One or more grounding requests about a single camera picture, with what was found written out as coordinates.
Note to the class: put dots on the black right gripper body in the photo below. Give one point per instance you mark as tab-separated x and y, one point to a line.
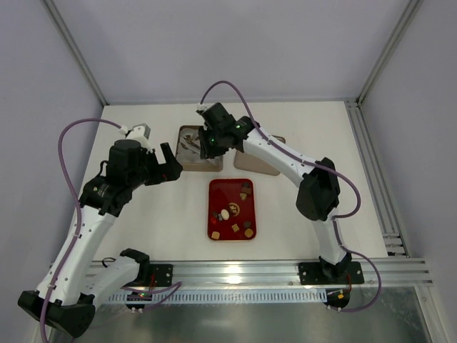
206	143

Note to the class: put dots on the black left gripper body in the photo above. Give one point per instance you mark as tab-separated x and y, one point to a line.
157	168

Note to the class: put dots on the gold tin lid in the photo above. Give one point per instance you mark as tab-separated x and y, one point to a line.
250	163

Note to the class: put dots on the brown rectangular chocolate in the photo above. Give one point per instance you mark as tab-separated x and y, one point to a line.
247	190

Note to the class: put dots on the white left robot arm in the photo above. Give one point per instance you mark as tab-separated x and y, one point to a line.
64	300

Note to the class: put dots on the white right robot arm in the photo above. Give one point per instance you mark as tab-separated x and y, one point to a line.
317	181

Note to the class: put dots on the white round spiral chocolate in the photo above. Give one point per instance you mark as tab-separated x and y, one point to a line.
225	214

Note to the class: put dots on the tan swirl square chocolate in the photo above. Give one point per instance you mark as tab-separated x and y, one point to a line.
235	228

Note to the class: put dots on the gold shell chocolate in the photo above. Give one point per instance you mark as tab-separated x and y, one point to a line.
248	233

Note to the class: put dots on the gold tin box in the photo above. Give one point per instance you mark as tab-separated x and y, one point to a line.
192	162

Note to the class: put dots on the red lacquer tray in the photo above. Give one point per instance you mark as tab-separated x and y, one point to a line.
224	194

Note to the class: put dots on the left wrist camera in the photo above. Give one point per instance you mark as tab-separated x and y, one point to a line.
139	132

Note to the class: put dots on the slotted cable duct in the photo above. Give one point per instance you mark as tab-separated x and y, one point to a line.
221	296

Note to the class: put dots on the right side aluminium rail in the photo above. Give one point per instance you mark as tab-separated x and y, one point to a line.
383	203

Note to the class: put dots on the aluminium rail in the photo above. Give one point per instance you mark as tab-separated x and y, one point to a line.
392	271
383	203

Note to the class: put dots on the aluminium front rail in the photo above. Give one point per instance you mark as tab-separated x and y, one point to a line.
392	271

